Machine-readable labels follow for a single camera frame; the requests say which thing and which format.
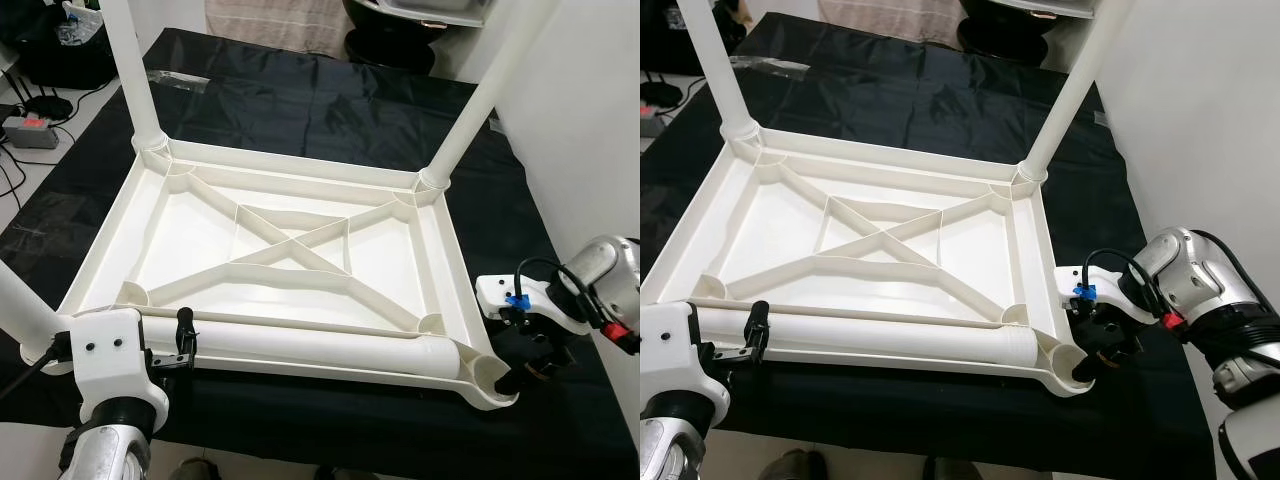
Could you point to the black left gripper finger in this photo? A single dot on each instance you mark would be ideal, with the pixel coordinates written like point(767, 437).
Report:
point(757, 330)
point(186, 335)

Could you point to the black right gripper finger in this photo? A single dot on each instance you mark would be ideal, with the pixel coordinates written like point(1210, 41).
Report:
point(525, 378)
point(1098, 367)

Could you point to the white plastic table top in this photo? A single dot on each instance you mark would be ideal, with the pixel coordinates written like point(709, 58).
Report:
point(200, 230)
point(780, 220)

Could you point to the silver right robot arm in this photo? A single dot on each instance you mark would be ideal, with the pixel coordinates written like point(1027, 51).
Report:
point(1210, 290)
point(605, 280)

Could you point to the tan rubber band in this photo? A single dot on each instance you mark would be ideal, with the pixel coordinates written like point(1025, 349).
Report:
point(545, 374)

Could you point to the clear tape cross patch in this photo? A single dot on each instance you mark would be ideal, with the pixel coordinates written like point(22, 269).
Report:
point(50, 225)

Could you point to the grey box red label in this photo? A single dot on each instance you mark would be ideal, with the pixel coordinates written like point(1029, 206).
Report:
point(650, 123)
point(30, 132)

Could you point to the black table cloth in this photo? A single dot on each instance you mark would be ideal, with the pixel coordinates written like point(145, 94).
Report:
point(900, 100)
point(300, 110)

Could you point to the clear tape strip patch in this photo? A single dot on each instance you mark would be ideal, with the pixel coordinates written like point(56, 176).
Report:
point(178, 79)
point(770, 65)

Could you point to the black open duffel bag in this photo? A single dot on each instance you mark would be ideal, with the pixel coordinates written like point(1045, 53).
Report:
point(665, 45)
point(60, 65)

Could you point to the black round tub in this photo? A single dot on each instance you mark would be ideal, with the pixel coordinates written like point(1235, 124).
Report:
point(1010, 35)
point(400, 40)

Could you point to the beige cloth cover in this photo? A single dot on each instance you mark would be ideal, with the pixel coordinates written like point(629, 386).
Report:
point(890, 18)
point(270, 25)

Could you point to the clear plastic wrap bundle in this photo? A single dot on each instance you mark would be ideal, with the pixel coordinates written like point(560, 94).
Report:
point(80, 22)

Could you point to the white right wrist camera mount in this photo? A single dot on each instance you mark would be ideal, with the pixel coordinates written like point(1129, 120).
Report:
point(1070, 280)
point(500, 292)

